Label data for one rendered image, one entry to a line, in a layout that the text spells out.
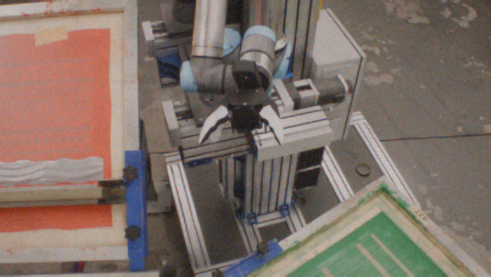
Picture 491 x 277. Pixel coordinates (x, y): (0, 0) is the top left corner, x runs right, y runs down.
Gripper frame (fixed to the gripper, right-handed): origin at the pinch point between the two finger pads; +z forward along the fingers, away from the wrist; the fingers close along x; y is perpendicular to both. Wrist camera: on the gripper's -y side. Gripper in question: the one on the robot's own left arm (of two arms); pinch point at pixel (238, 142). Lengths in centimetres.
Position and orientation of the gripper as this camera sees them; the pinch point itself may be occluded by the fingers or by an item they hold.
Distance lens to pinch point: 83.9
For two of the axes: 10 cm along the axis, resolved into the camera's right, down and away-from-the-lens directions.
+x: -9.8, -0.1, 1.9
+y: 1.4, 6.7, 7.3
